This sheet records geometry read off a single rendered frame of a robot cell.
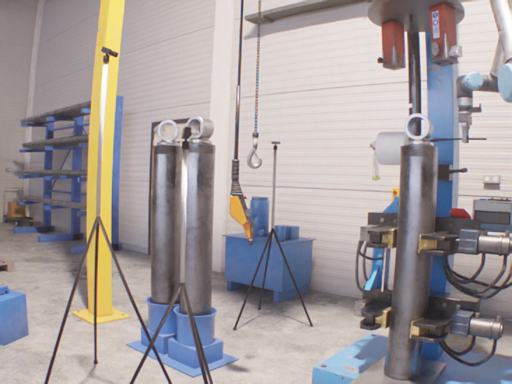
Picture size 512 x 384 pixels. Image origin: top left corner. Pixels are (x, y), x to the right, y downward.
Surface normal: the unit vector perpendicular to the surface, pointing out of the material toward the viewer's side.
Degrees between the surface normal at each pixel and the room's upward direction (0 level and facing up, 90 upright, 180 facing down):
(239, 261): 90
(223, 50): 90
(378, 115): 90
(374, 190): 90
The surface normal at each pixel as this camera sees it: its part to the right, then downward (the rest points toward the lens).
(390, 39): -0.88, -0.01
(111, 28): 0.76, 0.04
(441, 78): -0.65, 0.00
